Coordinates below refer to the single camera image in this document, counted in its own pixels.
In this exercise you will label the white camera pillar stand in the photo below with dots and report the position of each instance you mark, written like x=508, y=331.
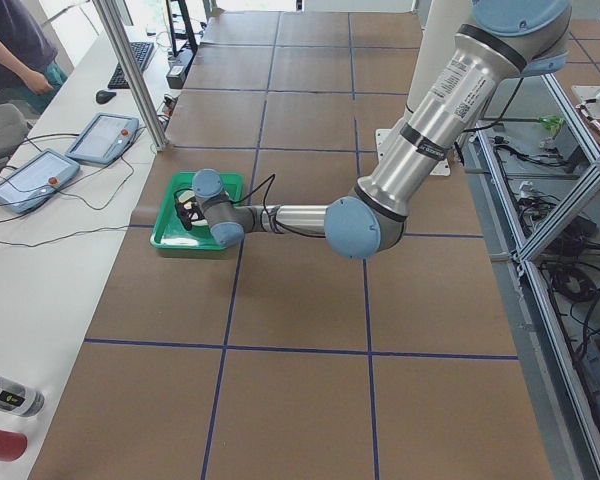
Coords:
x=437, y=46

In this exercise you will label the near teach pendant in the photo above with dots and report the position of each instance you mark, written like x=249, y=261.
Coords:
x=31, y=185

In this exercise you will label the aluminium lattice side frame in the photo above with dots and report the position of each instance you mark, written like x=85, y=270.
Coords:
x=534, y=163

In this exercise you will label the silver bottle with black cap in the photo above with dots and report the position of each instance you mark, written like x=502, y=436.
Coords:
x=18, y=399

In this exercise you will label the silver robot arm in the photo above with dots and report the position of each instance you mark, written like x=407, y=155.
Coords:
x=499, y=40

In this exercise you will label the black computer mouse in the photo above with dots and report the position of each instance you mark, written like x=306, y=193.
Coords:
x=104, y=96

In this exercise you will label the far teach pendant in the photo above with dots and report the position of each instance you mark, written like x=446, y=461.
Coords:
x=104, y=139

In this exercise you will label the teach pendant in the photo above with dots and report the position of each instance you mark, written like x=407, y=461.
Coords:
x=104, y=139
x=31, y=185

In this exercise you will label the person in purple shirt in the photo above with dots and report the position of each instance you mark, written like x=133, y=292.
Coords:
x=28, y=65

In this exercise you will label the green plastic tray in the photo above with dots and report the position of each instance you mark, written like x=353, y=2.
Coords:
x=169, y=236

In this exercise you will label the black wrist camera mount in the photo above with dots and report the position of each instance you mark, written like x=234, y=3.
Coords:
x=187, y=212

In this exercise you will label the brown paper table cover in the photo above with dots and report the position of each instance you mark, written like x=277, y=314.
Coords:
x=279, y=359

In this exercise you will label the aluminium frame post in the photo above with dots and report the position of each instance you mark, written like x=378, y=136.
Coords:
x=116, y=32

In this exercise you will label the white round plate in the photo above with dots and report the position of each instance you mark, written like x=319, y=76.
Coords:
x=192, y=210

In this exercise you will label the black mini computer box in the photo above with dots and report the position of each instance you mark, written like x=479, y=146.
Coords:
x=179, y=67

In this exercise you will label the red capped water bottle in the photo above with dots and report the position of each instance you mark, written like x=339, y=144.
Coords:
x=12, y=445

